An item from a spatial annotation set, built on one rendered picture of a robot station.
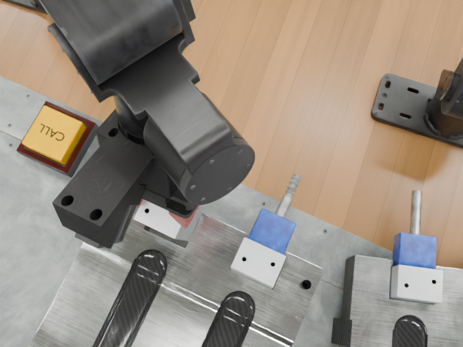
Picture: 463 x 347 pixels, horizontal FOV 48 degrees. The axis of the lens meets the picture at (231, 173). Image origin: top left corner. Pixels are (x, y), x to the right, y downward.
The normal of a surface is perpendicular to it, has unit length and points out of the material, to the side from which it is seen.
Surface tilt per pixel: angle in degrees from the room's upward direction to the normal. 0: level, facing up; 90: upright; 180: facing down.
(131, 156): 21
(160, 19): 64
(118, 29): 46
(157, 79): 15
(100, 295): 3
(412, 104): 0
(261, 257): 0
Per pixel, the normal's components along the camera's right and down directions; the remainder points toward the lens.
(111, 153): 0.04, -0.58
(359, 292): -0.02, -0.25
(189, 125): -0.17, -0.46
